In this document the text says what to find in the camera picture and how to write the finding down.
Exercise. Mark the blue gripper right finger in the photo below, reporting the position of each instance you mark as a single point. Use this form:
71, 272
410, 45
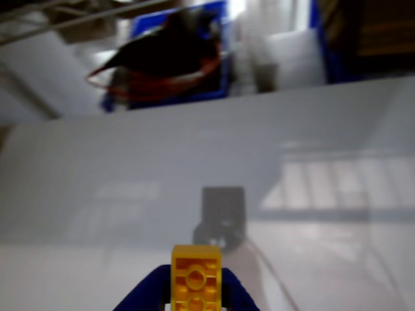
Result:
235, 291

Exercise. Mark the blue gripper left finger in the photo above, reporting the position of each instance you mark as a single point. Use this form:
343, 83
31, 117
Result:
149, 288

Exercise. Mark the yellow lego brick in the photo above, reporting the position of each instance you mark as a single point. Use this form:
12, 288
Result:
196, 275

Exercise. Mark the blue storage crate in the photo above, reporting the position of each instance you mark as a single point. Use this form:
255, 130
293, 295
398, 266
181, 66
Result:
146, 26

